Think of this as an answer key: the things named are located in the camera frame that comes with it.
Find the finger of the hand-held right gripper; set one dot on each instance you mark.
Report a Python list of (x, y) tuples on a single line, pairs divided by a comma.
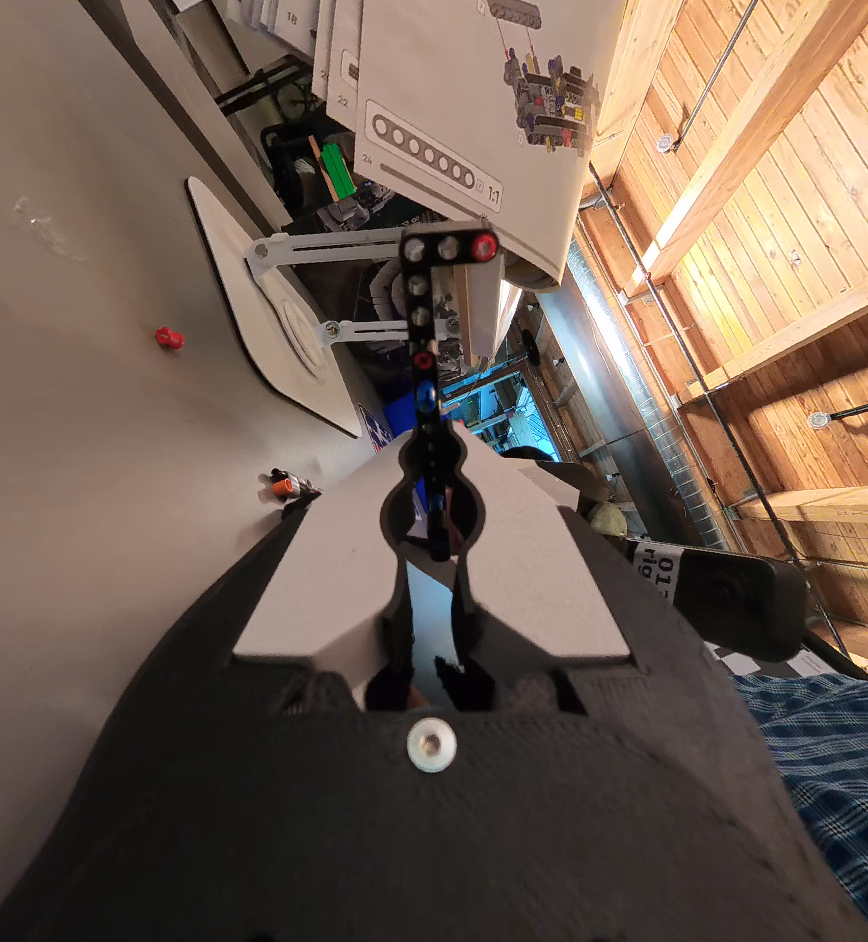
[(551, 482)]

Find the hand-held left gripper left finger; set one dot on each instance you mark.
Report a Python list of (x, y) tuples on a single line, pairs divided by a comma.
[(316, 589)]

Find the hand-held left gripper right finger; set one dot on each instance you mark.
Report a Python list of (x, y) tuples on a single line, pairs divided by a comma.
[(537, 589)]

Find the black lego beam assembly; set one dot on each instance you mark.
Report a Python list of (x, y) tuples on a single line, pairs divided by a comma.
[(431, 423)]

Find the grey lego assembly orange pins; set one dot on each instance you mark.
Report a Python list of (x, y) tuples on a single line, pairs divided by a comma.
[(290, 484)]

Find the lego sticker sheet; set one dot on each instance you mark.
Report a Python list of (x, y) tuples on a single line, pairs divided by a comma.
[(375, 430)]

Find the small red lego piece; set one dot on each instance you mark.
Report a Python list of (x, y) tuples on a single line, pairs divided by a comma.
[(169, 338)]

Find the lego instruction booklet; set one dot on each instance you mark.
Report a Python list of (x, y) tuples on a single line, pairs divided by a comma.
[(441, 88)]

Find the blue storage bin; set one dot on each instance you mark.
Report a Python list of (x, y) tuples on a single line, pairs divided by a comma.
[(402, 418)]

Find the round ceiling light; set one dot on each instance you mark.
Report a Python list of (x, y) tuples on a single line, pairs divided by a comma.
[(819, 421), (666, 143)]

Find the person's plaid shirt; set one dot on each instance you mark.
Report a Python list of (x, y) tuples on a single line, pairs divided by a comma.
[(846, 795)]

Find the white book stand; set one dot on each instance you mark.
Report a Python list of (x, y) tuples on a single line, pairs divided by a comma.
[(257, 324)]

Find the green plastic block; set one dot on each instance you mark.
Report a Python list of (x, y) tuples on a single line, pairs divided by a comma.
[(338, 173)]

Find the silver ventilation duct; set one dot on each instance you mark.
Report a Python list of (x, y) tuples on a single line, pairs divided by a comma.
[(625, 383)]

